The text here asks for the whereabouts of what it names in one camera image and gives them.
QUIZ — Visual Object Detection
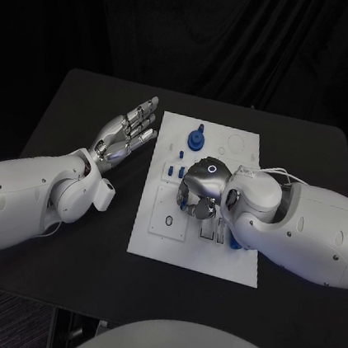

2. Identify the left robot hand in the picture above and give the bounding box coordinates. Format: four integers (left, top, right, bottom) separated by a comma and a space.
91, 88, 163, 178

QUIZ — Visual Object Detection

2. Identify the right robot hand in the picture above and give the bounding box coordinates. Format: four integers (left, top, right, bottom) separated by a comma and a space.
173, 152, 236, 223

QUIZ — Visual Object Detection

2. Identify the long blue plug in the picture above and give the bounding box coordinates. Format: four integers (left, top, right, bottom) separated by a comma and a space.
228, 230, 252, 254

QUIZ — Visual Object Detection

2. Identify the white task board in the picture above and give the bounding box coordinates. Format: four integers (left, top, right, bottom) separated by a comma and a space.
124, 108, 280, 289

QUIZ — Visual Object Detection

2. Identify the blue gear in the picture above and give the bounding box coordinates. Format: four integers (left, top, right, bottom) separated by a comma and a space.
186, 128, 209, 153

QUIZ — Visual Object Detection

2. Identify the white cable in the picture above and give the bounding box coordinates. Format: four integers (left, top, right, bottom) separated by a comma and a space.
254, 164, 312, 186
265, 170, 295, 187
0, 212, 63, 280

